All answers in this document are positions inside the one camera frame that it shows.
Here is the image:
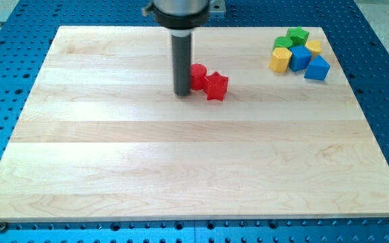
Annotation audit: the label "green star block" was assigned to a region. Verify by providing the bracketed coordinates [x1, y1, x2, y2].
[286, 26, 310, 47]

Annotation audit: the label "light wooden board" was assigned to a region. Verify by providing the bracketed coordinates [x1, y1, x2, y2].
[0, 26, 389, 222]

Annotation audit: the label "red cylinder block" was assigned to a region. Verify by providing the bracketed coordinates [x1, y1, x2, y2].
[190, 63, 207, 90]

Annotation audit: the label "blue pentagon block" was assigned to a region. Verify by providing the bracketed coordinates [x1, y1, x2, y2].
[304, 55, 331, 81]

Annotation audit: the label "blue cube block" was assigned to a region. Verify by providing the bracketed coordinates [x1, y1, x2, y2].
[289, 45, 312, 72]

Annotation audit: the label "yellow heart block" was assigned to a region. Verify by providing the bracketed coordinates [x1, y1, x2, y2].
[305, 40, 323, 59]

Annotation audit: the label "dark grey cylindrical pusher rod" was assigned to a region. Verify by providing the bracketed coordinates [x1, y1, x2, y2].
[170, 29, 192, 97]

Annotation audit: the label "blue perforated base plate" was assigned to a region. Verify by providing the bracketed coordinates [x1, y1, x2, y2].
[0, 0, 389, 242]

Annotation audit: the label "yellow hexagon block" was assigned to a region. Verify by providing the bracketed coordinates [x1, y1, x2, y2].
[269, 47, 292, 73]

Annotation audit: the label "green cylinder block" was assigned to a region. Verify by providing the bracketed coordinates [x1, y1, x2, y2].
[272, 36, 293, 50]

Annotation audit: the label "red star block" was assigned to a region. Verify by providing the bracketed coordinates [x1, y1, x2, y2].
[203, 72, 229, 101]

